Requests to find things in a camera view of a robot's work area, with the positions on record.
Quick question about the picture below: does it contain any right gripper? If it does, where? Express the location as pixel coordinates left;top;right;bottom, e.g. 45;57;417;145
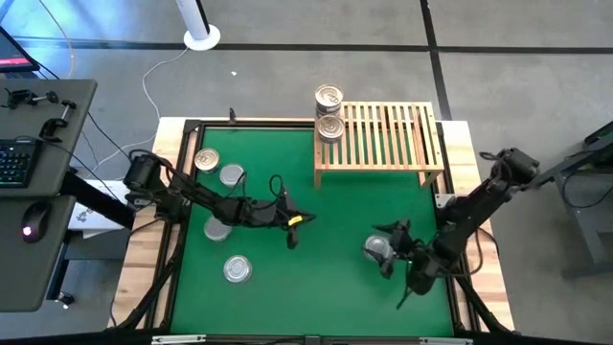
372;218;425;280

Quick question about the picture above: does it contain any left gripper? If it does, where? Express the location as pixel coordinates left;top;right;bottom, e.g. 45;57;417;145
251;190;317;251

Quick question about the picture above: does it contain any silver-lid tuna can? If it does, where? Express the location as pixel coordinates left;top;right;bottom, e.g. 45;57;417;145
222;254;254;284
218;163;247;190
363;233;395;264
203;215;234;242

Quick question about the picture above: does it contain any wooden slatted shelf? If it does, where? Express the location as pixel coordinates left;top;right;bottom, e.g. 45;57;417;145
312;100;444;189

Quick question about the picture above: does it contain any silver mounting plate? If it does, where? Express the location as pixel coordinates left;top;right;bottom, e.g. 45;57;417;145
433;192;456;211

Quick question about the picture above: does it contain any green table mat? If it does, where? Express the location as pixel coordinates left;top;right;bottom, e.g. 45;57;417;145
170;126;455;337

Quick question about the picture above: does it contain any grey metal stand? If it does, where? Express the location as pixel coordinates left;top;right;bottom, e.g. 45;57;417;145
526;119;613;282

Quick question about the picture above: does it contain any black diagonal bar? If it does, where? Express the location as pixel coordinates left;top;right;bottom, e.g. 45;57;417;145
59;170;136;230

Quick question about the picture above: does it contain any white printed box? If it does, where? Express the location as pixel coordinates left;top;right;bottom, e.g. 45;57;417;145
66;178;134;240

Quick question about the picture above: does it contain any white tower fan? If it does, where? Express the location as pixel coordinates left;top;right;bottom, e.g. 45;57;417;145
174;0;222;52

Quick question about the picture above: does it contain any dark grey desk panel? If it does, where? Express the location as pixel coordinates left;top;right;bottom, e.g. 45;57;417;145
0;195;79;313
0;78;100;198

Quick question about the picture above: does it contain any black computer mouse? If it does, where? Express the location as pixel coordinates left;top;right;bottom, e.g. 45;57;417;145
20;200;53;243

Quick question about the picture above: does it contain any black screw clamp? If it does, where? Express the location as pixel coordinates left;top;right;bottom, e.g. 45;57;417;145
38;99;78;143
5;88;59;110

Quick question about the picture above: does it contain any black backlit keyboard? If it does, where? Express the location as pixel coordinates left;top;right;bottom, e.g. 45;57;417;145
0;137;40;190

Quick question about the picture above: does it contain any computer monitor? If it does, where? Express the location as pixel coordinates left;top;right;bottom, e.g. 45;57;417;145
0;26;41;75

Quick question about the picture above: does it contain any black aluminium table frame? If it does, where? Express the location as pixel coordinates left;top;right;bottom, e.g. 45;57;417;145
112;117;513;336

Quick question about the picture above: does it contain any silver metal bracket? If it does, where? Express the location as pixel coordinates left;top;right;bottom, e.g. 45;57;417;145
418;336;474;345
150;333;207;345

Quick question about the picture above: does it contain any white power cable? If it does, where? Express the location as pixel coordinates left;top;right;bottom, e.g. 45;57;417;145
89;46;191;176

